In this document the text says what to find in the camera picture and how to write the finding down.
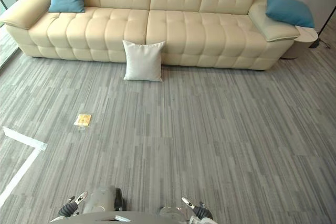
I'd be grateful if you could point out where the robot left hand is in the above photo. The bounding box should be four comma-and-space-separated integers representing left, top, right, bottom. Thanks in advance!
58, 190, 89, 217

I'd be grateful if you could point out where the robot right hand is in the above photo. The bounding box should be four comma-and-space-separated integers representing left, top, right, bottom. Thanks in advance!
181, 196, 214, 221

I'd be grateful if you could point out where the plump blue cushion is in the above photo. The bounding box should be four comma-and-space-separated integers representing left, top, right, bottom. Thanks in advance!
265, 0, 316, 29

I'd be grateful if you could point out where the robot grey torso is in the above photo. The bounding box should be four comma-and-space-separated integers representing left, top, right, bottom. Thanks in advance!
49, 210, 218, 224

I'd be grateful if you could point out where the white floor tape marking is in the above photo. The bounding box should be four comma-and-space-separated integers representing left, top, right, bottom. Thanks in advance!
0, 126, 48, 204

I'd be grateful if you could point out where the white square cushion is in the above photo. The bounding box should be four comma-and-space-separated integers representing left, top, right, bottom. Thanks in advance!
122, 40, 166, 82

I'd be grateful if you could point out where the cream leather tufted sofa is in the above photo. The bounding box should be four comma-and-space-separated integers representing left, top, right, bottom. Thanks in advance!
0, 0, 301, 71

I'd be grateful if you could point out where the round white side table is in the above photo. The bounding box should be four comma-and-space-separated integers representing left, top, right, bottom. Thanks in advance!
282, 26, 319, 60

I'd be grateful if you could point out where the black floor lamp stand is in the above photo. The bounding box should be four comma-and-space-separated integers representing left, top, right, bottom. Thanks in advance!
308, 6, 336, 49

